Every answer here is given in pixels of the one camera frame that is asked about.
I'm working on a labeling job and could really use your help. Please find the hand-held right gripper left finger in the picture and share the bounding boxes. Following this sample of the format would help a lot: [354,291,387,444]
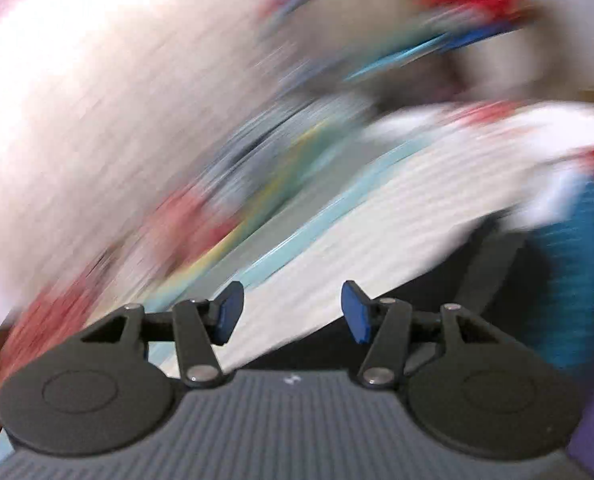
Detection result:
[79,281,246,389]

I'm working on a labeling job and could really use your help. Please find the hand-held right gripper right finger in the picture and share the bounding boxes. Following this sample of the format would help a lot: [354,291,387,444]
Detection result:
[340,280,519,389]

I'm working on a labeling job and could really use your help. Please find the black pants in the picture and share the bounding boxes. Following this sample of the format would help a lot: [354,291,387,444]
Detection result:
[247,212,548,376]

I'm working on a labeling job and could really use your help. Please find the patterned bed sheet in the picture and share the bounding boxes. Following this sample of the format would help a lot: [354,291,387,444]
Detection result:
[142,105,594,376]

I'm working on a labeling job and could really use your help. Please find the red floral quilt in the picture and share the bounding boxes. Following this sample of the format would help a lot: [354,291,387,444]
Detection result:
[0,180,248,371]

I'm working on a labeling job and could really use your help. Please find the white and red cloth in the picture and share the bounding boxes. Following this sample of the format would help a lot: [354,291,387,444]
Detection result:
[362,100,594,233]

